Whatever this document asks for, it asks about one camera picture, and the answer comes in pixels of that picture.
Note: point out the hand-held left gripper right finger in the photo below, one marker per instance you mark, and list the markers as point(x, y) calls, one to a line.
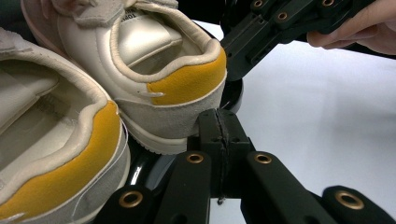
point(233, 140)

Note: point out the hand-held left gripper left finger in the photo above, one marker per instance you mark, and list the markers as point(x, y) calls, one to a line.
point(211, 133)

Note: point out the beige shoe with yellow heel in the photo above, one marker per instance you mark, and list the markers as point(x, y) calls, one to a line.
point(174, 121)
point(46, 174)

